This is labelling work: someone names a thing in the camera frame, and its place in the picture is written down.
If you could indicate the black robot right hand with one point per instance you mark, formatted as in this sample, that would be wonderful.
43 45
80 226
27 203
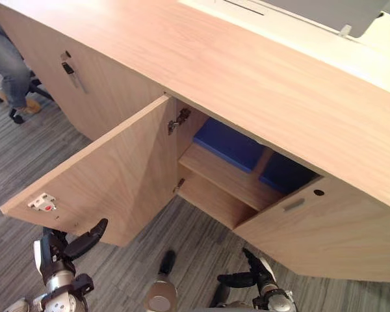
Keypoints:
258 269

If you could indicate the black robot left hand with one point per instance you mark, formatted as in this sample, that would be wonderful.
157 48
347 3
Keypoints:
84 242

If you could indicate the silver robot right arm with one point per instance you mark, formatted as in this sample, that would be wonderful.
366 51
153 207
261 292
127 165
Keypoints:
276 299

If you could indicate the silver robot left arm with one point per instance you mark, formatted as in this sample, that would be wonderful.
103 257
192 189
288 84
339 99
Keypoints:
57 292

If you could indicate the white door latch plate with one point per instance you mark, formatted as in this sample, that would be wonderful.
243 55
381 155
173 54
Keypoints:
42 202

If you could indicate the open wooden cabinet door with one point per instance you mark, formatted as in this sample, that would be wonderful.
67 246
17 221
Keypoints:
117 175

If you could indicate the wooden door with lock hole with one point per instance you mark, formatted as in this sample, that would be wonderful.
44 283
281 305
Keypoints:
328 237

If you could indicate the wooden cabinet shelf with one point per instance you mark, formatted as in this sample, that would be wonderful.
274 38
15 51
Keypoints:
227 177

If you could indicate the dark blue folder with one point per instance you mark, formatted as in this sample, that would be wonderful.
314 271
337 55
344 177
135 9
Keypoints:
286 174

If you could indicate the small metal door hinge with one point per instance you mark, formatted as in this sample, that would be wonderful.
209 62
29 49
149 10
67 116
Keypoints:
179 185

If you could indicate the large blue folder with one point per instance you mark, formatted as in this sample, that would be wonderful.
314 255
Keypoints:
230 143

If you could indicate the large metal door hinge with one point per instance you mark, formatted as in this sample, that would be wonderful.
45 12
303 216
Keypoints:
179 119

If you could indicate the wooden door with key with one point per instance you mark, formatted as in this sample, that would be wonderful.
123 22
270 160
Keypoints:
110 87

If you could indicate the black office chair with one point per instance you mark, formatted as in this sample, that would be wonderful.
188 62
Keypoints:
35 87

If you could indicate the wooden office cabinet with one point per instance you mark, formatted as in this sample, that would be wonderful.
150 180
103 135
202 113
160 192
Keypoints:
247 74

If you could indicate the black key in lock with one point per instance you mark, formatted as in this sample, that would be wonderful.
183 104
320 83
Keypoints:
68 67

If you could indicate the person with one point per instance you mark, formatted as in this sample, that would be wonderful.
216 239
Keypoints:
9 71

